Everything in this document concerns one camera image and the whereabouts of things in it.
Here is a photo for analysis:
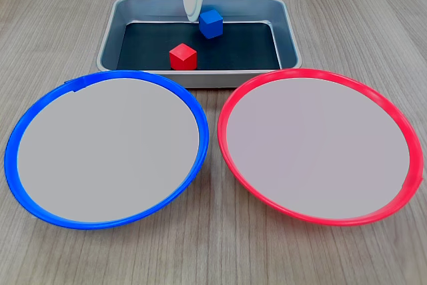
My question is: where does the red cube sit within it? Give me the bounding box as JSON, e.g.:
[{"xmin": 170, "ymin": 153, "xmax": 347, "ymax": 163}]
[{"xmin": 169, "ymin": 43, "xmax": 198, "ymax": 71}]

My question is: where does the black tray mat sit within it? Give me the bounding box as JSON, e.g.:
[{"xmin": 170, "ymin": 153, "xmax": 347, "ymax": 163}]
[{"xmin": 116, "ymin": 21, "xmax": 282, "ymax": 71}]

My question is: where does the steel tray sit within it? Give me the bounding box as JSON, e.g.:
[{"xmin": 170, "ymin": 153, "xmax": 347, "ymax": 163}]
[{"xmin": 96, "ymin": 0, "xmax": 303, "ymax": 89}]

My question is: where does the blue cube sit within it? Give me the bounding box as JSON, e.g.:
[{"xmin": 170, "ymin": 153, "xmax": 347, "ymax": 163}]
[{"xmin": 198, "ymin": 9, "xmax": 224, "ymax": 40}]

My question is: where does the blue-rimmed white plate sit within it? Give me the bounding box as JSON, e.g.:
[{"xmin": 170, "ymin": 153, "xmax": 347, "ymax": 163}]
[{"xmin": 3, "ymin": 69, "xmax": 210, "ymax": 231}]

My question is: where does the red-rimmed white plate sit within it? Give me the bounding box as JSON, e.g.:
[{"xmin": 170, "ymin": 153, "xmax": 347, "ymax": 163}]
[{"xmin": 217, "ymin": 67, "xmax": 425, "ymax": 228}]

